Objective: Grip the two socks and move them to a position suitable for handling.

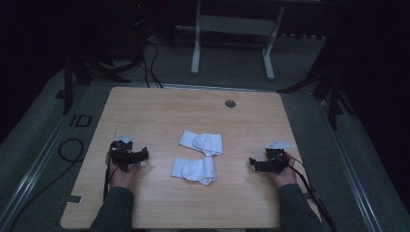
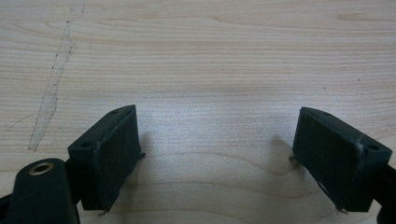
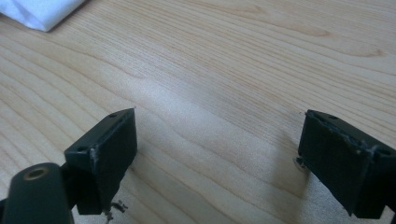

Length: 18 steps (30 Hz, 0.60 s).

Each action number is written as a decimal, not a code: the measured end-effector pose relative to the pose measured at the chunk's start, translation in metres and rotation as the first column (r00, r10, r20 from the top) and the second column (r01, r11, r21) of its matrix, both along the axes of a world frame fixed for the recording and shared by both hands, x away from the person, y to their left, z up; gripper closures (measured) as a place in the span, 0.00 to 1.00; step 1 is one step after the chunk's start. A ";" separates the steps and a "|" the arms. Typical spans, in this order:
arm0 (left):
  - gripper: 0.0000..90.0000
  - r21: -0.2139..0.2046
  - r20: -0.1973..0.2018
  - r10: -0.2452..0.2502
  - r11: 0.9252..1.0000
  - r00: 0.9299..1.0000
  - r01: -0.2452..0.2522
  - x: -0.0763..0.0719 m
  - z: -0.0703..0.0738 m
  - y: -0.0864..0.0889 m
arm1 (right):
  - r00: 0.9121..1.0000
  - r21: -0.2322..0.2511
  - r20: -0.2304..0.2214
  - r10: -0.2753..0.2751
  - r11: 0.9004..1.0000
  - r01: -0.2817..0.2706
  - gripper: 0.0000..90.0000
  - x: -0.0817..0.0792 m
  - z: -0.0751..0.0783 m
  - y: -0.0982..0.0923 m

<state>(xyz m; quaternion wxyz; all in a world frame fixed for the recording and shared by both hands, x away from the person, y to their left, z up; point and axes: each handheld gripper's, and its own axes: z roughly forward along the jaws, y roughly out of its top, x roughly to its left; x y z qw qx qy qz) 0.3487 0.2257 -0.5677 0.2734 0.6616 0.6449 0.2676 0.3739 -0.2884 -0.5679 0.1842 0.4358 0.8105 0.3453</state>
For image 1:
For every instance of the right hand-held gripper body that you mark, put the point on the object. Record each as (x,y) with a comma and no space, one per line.
(274,158)

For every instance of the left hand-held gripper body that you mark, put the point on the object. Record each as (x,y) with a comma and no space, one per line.
(122,156)

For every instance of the white sock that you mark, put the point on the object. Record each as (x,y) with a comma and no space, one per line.
(201,142)
(194,170)

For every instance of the person's left hand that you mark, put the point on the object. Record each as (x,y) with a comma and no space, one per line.
(123,178)

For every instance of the person's right hand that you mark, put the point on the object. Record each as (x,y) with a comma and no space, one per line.
(286,175)

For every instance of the round table grommet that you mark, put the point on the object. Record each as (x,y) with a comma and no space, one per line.
(230,103)

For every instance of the black metal stand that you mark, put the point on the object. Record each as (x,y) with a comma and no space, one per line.
(83,71)
(332,80)

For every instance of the metal floor rail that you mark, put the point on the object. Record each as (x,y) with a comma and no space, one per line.
(351,174)
(29,180)

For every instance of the white desk frame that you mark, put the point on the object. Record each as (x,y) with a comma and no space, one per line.
(232,25)

